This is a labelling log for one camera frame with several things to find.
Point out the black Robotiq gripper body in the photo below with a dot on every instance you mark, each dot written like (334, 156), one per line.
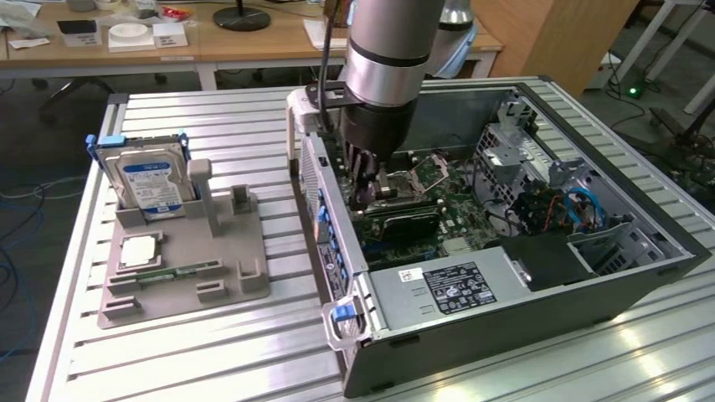
(374, 130)

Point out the green graphics card black heatsink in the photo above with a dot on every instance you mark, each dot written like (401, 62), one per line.
(410, 226)

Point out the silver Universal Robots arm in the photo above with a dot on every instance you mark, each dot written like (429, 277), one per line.
(391, 50)

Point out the CPU socket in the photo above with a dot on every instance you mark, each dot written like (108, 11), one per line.
(407, 186)

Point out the metal socket cover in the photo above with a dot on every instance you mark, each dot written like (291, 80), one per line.
(431, 171)

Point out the black installed RAM stick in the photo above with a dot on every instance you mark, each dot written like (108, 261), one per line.
(425, 206)

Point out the green motherboard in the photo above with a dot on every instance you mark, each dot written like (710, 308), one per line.
(458, 218)

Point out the metal disk bay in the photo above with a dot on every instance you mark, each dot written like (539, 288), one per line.
(511, 155)
(614, 251)

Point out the white paper sheets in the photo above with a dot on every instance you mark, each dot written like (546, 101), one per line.
(313, 35)

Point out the grey power supply unit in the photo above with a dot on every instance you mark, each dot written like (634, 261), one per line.
(402, 297)

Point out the long wooden desk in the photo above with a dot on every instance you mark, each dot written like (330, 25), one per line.
(235, 46)

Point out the black round lamp base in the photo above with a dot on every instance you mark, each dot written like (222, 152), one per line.
(242, 19)

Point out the hard disk in blue caddy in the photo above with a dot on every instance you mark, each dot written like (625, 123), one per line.
(151, 184)

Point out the grey printed parts rack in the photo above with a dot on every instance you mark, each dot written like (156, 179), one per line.
(190, 268)

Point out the wooden cabinet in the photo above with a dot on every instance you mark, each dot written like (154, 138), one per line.
(559, 42)

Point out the black open PC case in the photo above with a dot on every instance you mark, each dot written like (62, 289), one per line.
(503, 335)

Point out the green RAM stick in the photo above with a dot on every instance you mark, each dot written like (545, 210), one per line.
(167, 274)

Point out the plain white box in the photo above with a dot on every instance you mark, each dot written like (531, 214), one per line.
(168, 35)

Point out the silver CPU chip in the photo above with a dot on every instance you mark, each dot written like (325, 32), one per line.
(138, 250)

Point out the red packet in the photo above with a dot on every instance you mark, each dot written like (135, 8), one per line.
(174, 13)

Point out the white round container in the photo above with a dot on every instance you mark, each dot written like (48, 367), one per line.
(130, 35)

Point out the black office chair base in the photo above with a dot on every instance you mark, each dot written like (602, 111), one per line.
(84, 84)

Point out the black floor stand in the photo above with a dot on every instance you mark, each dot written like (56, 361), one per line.
(685, 134)

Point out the white box black lid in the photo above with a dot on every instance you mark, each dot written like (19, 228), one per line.
(80, 31)

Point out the grey cup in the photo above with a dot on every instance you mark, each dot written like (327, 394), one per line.
(82, 5)

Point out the white paper slip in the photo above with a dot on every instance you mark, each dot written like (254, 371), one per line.
(28, 42)

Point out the clear plastic bag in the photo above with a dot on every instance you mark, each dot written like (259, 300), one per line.
(23, 17)

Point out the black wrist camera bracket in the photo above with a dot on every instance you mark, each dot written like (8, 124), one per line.
(341, 94)

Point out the green lit power switch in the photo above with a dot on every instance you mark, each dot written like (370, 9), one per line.
(633, 90)

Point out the white desk frame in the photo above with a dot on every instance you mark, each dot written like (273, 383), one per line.
(642, 37)

